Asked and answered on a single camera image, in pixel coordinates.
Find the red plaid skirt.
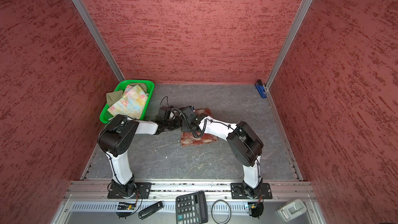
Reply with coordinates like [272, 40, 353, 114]
[180, 108, 219, 147]

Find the floral pastel skirt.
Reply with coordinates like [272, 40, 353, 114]
[107, 83, 148, 119]

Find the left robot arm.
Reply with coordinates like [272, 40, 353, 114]
[97, 115, 181, 199]

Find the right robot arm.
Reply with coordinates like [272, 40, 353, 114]
[177, 108, 263, 199]

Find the olive green skirt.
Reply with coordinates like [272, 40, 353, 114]
[106, 90, 123, 107]

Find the blue clamp tool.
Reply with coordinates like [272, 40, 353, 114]
[255, 79, 267, 99]

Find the black calculator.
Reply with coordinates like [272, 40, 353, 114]
[175, 191, 208, 224]

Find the black remote stick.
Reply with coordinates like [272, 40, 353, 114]
[138, 201, 164, 220]

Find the left circuit board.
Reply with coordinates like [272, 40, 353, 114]
[116, 202, 136, 218]

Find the grey white box device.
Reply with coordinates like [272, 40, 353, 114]
[276, 199, 307, 223]

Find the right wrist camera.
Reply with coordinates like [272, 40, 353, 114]
[181, 106, 195, 116]

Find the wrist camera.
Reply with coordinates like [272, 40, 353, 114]
[181, 106, 195, 116]
[157, 106, 174, 120]

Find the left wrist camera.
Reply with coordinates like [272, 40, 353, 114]
[157, 106, 174, 120]

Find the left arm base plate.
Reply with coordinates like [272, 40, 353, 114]
[107, 182, 152, 200]

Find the black cable ring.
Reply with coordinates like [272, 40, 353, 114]
[211, 199, 232, 224]

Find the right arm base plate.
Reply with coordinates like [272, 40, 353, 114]
[230, 183, 273, 200]

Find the aluminium front rail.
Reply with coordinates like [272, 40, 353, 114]
[63, 179, 318, 202]

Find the left aluminium corner post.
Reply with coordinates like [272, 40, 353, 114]
[72, 0, 125, 82]

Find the aluminium corner post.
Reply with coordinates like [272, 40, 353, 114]
[72, 0, 125, 82]
[265, 0, 313, 91]

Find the right aluminium corner post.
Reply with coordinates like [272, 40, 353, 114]
[265, 0, 313, 91]

